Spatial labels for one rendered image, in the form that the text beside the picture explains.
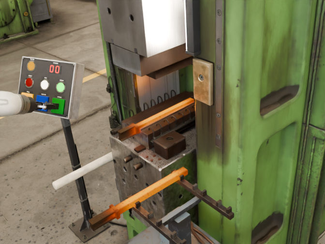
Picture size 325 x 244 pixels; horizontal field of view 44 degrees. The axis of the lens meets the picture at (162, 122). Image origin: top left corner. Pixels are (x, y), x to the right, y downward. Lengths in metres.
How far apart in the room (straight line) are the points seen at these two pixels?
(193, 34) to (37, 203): 1.99
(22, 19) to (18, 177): 3.61
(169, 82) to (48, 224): 1.35
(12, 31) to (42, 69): 4.47
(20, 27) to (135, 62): 5.09
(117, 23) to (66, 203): 1.69
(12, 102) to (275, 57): 1.07
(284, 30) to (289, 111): 0.34
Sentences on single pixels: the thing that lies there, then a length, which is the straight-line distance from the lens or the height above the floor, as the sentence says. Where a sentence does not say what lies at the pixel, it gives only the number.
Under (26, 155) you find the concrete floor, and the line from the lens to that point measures 3.61.
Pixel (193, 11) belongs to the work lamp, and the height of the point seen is 1.54.
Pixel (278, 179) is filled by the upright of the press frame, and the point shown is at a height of 0.65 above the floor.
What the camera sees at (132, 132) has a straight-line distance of 1.78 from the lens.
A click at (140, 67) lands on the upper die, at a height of 1.31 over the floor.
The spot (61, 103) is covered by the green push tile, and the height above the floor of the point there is 1.02.
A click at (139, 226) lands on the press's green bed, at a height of 0.41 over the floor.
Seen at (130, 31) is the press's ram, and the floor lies 1.45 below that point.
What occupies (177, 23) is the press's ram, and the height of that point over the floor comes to 1.46.
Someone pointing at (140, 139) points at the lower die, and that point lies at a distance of 1.80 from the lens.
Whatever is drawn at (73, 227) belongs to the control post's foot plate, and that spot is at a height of 0.01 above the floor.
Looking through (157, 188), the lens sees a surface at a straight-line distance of 1.48.
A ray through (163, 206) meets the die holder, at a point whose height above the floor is 0.71.
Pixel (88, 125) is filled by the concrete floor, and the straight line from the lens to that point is 3.84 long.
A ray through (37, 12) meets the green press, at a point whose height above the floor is 0.22.
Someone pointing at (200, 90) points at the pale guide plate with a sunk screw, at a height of 1.24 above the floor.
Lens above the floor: 1.94
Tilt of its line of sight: 31 degrees down
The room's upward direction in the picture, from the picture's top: 5 degrees counter-clockwise
